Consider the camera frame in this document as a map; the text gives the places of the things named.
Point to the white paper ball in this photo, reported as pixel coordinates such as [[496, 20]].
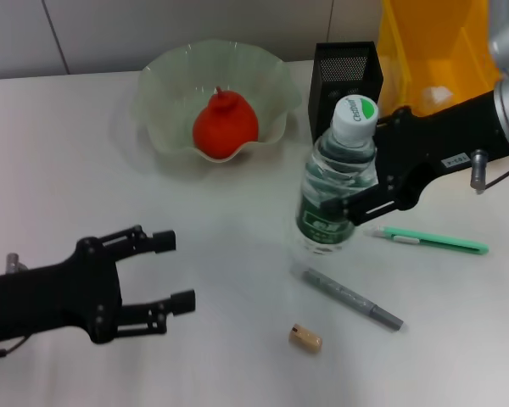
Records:
[[437, 96]]

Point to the yellow plastic bin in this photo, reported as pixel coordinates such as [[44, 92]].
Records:
[[424, 51]]

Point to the small beige cork piece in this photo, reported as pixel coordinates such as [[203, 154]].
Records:
[[305, 338]]

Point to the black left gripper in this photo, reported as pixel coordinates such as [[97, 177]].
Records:
[[46, 297]]

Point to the pale green glass fruit bowl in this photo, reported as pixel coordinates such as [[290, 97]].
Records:
[[275, 85]]

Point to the grey marker pen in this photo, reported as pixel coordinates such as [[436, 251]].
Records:
[[343, 294]]

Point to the black mesh pen holder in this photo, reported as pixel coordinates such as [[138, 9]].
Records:
[[343, 68]]

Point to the red-orange orange fruit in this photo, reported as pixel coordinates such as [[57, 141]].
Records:
[[227, 127]]

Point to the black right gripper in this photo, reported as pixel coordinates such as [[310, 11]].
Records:
[[445, 135]]

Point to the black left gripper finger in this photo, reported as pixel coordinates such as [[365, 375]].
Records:
[[183, 302]]

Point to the clear green-label water bottle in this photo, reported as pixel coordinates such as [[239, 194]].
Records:
[[331, 169]]

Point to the green white pen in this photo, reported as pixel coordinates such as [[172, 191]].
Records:
[[441, 241]]

